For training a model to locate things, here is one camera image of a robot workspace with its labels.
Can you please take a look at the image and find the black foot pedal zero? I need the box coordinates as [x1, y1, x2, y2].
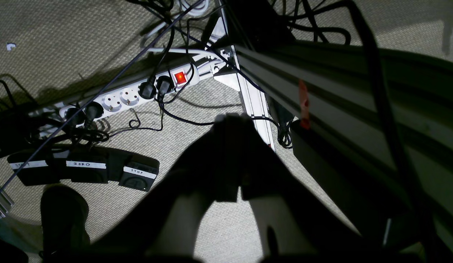
[65, 151, 109, 184]

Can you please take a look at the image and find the black foot pedal stop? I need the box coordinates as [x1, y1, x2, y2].
[118, 154, 160, 192]

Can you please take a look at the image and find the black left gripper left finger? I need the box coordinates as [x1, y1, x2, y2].
[91, 116, 245, 256]

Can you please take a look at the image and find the white power strip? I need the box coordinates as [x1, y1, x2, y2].
[76, 64, 201, 125]

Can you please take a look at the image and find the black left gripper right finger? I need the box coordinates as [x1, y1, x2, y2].
[240, 116, 362, 256]

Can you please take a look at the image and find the black foot pedal start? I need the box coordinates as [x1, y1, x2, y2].
[7, 152, 61, 186]

